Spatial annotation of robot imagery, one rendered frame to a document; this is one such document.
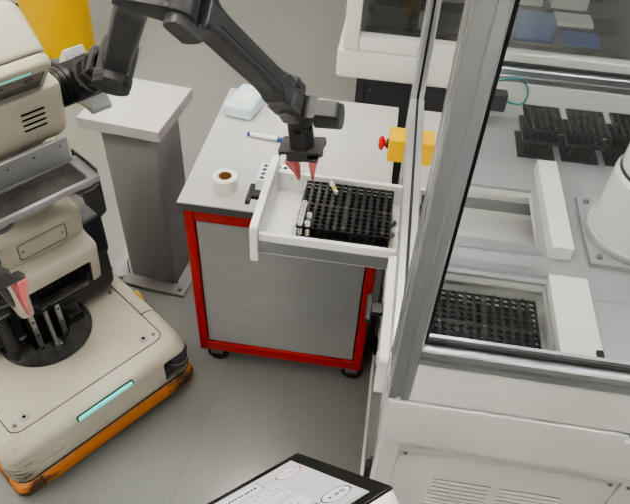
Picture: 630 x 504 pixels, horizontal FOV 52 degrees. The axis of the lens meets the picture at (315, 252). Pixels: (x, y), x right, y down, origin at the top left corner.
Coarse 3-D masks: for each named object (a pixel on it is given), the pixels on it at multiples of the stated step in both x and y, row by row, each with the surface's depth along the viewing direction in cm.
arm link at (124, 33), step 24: (120, 0) 97; (144, 0) 97; (168, 0) 97; (192, 0) 98; (120, 24) 108; (144, 24) 110; (120, 48) 118; (96, 72) 129; (120, 72) 127; (120, 96) 136
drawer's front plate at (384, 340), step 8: (392, 256) 141; (392, 264) 139; (392, 272) 138; (392, 280) 136; (384, 288) 142; (392, 288) 134; (384, 296) 136; (392, 296) 133; (384, 304) 131; (392, 304) 131; (384, 312) 130; (384, 320) 128; (384, 328) 127; (384, 336) 125; (384, 344) 124; (384, 352) 122; (376, 360) 133; (384, 360) 121; (376, 368) 128; (384, 368) 123; (376, 376) 125; (384, 376) 124; (376, 384) 127
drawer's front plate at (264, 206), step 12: (276, 156) 166; (276, 168) 163; (276, 180) 166; (264, 192) 155; (276, 192) 169; (264, 204) 152; (264, 216) 155; (252, 228) 146; (264, 228) 157; (252, 240) 149; (252, 252) 151
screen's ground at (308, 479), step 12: (264, 480) 96; (288, 480) 92; (300, 480) 90; (312, 480) 88; (324, 480) 86; (336, 480) 84; (300, 492) 85; (312, 492) 83; (324, 492) 82; (360, 492) 77
